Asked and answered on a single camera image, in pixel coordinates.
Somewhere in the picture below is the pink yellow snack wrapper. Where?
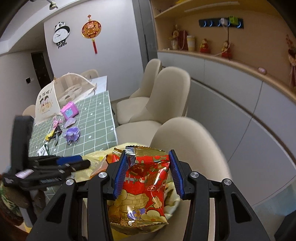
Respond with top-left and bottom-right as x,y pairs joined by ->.
45,116 -> 62,142

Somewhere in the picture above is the left hand gloved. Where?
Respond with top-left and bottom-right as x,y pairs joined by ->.
1,176 -> 46,226

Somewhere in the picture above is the red figurine right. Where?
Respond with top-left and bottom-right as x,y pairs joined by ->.
221,41 -> 232,59

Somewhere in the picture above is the black snack wrapper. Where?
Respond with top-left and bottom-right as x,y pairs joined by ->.
49,127 -> 62,146

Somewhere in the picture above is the beige mesh food cover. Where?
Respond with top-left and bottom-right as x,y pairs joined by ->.
35,73 -> 96,125

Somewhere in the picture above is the beige chair near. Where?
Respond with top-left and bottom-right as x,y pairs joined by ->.
115,116 -> 232,241

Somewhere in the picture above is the panda wall clock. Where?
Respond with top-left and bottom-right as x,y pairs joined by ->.
53,22 -> 70,49

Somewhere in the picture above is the red hanging ornament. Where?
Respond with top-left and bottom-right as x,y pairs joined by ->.
81,15 -> 102,54

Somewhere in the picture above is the beige chair far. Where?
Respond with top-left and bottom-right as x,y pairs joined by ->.
130,59 -> 162,98

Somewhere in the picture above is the pink toy box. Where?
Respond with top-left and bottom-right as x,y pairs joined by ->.
61,101 -> 79,120

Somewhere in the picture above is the white yellow cup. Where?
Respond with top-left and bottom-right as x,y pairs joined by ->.
187,35 -> 196,52

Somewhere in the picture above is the red gold snack bag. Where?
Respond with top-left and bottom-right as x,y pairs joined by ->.
108,146 -> 170,233

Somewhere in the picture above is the green checked tablecloth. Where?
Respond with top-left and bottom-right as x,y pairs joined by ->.
28,90 -> 118,202

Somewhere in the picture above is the red figurine large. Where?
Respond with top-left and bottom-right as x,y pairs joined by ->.
169,25 -> 188,51

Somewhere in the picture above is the black power strip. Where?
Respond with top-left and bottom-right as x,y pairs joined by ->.
198,18 -> 244,29

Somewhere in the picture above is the yellow trash bag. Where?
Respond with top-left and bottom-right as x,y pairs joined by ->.
75,144 -> 181,240

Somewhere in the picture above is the beige chair left side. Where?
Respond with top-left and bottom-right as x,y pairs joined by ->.
22,104 -> 36,118

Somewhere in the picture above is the beige chair middle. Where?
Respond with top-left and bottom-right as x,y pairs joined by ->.
115,66 -> 191,126

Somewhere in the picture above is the red figurine small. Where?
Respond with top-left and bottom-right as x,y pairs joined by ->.
200,39 -> 211,54

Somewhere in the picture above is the beige chair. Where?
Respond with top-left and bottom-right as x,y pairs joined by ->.
130,59 -> 162,98
115,66 -> 191,126
22,104 -> 36,118
115,116 -> 232,241

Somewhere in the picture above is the green white milk carton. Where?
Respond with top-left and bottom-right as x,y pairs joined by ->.
37,144 -> 50,156

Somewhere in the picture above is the purple translucent wrapper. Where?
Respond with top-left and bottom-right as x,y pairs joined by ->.
63,118 -> 76,128

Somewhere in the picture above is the purple toy carriage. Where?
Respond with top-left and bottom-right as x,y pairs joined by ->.
62,126 -> 80,145

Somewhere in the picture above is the wooden wall shelf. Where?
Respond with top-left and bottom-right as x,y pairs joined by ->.
151,1 -> 295,99

